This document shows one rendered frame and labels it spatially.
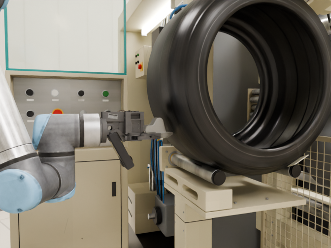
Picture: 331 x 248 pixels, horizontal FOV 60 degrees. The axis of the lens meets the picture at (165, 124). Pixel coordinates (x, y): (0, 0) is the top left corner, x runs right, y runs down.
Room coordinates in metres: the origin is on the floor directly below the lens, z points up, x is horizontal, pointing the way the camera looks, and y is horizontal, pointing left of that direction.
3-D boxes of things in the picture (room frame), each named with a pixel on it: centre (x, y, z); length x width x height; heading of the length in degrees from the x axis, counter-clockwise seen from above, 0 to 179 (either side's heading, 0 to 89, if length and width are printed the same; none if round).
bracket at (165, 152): (1.20, -0.17, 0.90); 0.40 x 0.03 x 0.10; 110
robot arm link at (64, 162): (0.73, 0.28, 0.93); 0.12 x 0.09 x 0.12; 174
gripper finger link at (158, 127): (0.83, 0.02, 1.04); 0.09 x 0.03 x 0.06; 110
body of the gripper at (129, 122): (0.81, 0.12, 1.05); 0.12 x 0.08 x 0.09; 110
